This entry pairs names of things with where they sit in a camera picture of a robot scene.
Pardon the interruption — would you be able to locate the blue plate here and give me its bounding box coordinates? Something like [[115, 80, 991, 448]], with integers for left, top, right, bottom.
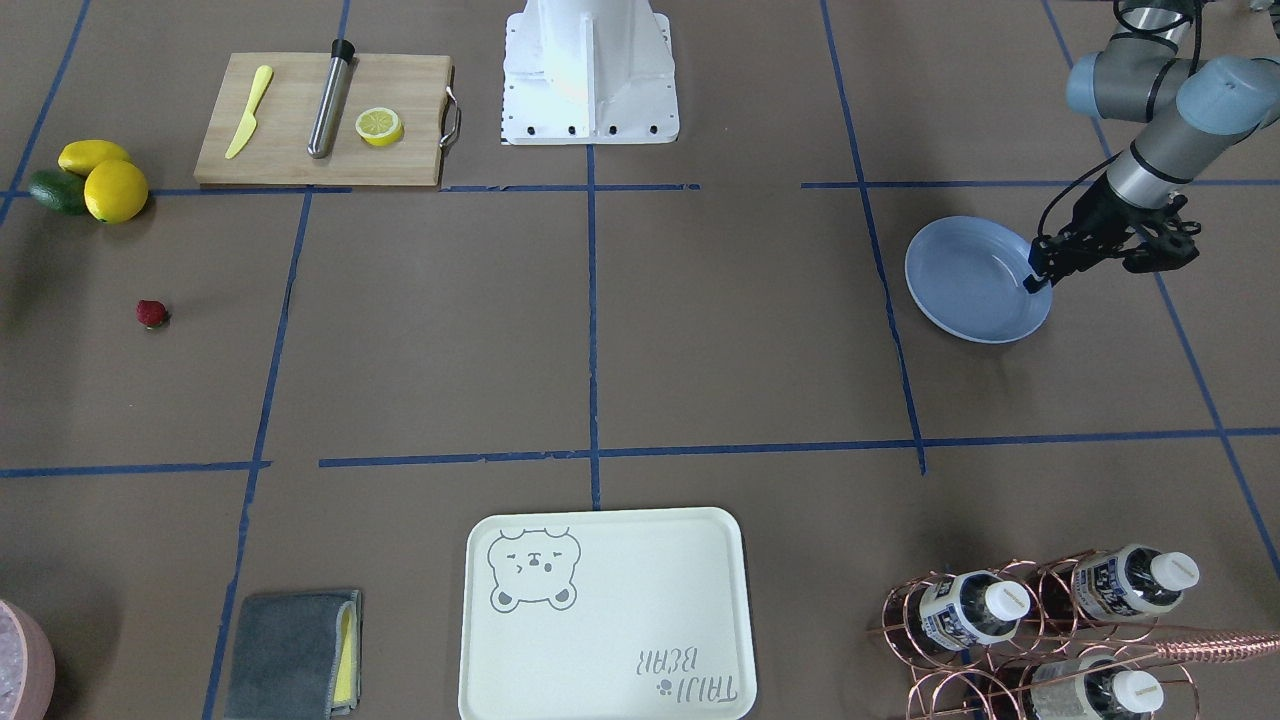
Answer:
[[904, 217, 1053, 345]]

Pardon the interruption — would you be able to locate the red strawberry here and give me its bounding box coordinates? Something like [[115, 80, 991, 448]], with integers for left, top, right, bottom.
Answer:
[[134, 299, 172, 331]]

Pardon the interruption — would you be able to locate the bottle white cap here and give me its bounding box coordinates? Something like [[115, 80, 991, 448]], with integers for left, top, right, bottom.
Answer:
[[1069, 544, 1201, 621], [1027, 653, 1166, 719], [916, 571, 1033, 651]]

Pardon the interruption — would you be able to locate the copper bar spoon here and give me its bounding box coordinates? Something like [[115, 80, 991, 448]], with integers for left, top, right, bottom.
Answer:
[[1148, 632, 1279, 664]]

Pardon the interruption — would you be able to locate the cream bear tray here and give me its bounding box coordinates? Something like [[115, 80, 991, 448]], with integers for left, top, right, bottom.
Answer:
[[458, 507, 758, 719]]

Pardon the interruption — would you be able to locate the lemon half slice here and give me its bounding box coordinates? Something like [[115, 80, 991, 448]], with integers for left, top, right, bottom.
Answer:
[[355, 108, 404, 147]]

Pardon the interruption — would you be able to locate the steel muddler rod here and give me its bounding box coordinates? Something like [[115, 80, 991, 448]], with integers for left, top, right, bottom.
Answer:
[[307, 38, 355, 159]]

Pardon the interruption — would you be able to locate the wooden cutting board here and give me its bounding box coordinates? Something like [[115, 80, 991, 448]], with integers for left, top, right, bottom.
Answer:
[[195, 53, 460, 187]]

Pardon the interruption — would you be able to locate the yellow plastic knife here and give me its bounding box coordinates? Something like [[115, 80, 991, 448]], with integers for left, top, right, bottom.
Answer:
[[224, 65, 274, 160]]

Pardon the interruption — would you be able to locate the grey folded cloth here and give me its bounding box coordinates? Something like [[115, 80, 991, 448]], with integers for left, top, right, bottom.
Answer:
[[223, 588, 364, 719]]

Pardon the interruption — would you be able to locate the large yellow lemon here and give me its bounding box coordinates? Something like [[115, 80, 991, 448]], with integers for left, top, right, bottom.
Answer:
[[84, 160, 150, 224]]

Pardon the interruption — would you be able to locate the small yellow lemon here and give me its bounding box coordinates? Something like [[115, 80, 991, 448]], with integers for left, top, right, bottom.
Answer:
[[58, 138, 132, 177]]

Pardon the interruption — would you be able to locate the green lime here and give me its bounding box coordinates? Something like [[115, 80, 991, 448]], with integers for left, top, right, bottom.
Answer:
[[27, 169, 88, 217]]

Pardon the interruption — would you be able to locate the pink bowl of ice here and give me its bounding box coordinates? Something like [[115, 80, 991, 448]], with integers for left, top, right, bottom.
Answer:
[[1, 600, 56, 719]]

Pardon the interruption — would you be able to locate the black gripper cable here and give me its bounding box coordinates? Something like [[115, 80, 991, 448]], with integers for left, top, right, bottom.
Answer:
[[1038, 150, 1121, 241]]

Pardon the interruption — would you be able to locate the copper wire bottle rack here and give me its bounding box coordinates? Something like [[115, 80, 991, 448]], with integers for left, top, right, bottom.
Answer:
[[867, 550, 1204, 719]]

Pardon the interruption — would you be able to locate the white pedestal base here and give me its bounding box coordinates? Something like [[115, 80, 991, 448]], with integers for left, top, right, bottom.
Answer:
[[500, 1, 681, 146]]

